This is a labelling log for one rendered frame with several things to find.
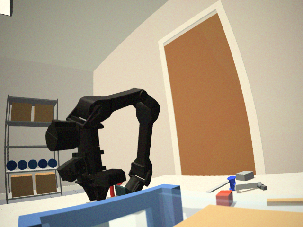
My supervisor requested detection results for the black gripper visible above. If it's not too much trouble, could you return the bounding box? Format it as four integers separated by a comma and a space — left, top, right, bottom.
75, 146, 126, 201

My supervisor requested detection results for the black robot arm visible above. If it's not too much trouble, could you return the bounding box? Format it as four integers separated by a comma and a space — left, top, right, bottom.
45, 88, 160, 192

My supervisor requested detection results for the grey crank handle with blue knob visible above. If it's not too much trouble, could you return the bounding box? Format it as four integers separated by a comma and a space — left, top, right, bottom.
227, 176, 267, 191

